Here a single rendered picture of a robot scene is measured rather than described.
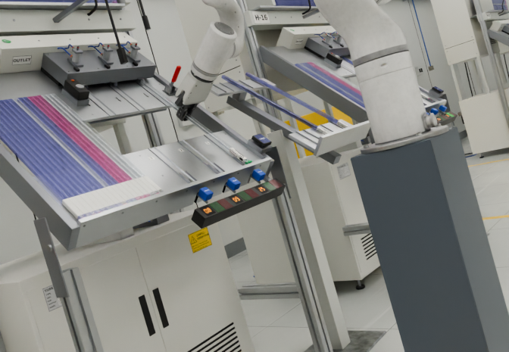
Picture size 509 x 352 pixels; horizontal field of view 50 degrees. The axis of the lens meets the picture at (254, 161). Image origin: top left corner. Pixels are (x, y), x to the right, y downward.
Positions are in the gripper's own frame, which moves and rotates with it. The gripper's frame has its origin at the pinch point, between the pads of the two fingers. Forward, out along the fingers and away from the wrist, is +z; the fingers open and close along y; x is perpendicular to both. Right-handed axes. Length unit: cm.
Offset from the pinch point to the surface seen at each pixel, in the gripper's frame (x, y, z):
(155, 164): 17.8, 26.1, -1.6
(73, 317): 44, 64, 7
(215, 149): 18.3, 3.3, -1.7
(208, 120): 4.3, -8.0, 1.2
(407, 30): -161, -601, 99
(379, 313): 82, -62, 47
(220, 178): 30.6, 14.8, -5.4
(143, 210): 31, 41, -3
